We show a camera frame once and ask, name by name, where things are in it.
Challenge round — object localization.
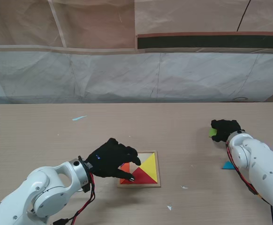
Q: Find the red black right hand cable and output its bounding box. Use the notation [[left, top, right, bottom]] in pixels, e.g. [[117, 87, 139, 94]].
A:
[[225, 140, 273, 225]]

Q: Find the beige paper backdrop sheet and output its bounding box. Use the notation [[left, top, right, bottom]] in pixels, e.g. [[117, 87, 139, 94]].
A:
[[0, 0, 273, 56]]

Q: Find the square wooden tangram tray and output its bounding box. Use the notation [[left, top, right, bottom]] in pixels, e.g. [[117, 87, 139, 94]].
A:
[[116, 150, 162, 189]]

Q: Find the red black hand cable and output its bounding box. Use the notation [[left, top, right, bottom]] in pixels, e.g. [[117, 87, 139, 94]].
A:
[[225, 140, 273, 225], [52, 173, 96, 225]]

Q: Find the natural wood tangram triangle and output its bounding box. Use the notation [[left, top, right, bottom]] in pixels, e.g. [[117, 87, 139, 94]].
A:
[[129, 161, 141, 174]]

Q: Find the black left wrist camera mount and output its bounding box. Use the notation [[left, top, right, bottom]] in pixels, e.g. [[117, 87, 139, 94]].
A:
[[81, 182, 92, 194]]

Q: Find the marble print backdrop sheet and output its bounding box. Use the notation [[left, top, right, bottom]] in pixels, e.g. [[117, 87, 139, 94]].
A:
[[0, 45, 273, 105]]

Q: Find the red large tangram triangle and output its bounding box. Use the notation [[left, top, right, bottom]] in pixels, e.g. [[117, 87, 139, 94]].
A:
[[120, 168, 157, 184]]

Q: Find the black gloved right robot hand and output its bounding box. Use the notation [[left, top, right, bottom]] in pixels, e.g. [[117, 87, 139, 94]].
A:
[[211, 119, 245, 143]]

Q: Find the black strip with red edge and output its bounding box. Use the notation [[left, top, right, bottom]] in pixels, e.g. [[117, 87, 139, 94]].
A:
[[136, 32, 273, 53]]

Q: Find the yellow large tangram triangle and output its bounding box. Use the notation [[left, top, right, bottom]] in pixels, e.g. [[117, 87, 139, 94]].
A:
[[140, 152, 157, 184]]

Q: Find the blue small tangram triangle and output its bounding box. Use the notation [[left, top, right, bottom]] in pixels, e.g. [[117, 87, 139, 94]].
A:
[[221, 161, 235, 170]]

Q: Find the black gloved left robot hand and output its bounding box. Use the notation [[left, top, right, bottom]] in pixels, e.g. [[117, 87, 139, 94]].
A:
[[83, 138, 142, 182]]

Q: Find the red black left hand cable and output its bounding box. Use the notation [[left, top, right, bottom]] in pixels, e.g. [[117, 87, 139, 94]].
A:
[[52, 173, 96, 225]]

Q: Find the orange tangram parallelogram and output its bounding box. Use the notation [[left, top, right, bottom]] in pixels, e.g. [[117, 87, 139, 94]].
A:
[[120, 163, 131, 185]]

